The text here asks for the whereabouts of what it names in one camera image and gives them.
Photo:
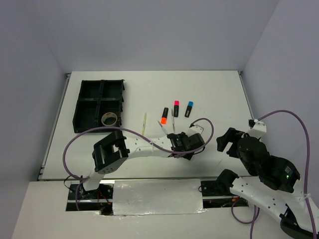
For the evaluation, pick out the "green thin pen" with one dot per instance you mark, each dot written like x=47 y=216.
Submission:
x=173 y=123

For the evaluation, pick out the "yellow thin pen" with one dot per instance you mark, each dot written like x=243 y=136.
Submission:
x=144 y=124

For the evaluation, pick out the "blue cap black highlighter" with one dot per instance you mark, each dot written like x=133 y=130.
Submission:
x=188 y=109

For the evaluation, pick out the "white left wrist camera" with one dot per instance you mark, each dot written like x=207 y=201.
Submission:
x=194 y=129

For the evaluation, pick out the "large brown tape roll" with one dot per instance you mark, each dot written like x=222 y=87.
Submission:
x=109 y=119

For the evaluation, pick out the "pink cap black highlighter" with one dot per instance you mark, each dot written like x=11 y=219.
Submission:
x=176 y=109

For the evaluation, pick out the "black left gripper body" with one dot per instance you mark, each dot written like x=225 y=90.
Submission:
x=188 y=156

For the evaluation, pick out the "orange cap black highlighter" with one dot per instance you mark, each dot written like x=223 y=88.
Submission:
x=164 y=116

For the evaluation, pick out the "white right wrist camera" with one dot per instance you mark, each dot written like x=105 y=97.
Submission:
x=257 y=128

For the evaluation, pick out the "silver foil covered panel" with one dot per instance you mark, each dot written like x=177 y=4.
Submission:
x=157 y=197

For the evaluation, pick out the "blue thin pen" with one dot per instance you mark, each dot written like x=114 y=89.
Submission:
x=162 y=127

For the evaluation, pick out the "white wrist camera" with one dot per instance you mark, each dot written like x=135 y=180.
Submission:
x=194 y=129
x=257 y=128

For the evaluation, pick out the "black four-compartment organizer tray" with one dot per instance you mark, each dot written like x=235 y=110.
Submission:
x=95 y=99

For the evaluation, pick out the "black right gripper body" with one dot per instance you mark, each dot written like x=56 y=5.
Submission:
x=249 y=167

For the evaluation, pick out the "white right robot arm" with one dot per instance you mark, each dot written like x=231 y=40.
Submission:
x=280 y=192

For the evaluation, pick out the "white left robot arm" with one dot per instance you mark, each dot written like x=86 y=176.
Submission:
x=113 y=150

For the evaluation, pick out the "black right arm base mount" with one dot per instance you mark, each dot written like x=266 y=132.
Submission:
x=217 y=187

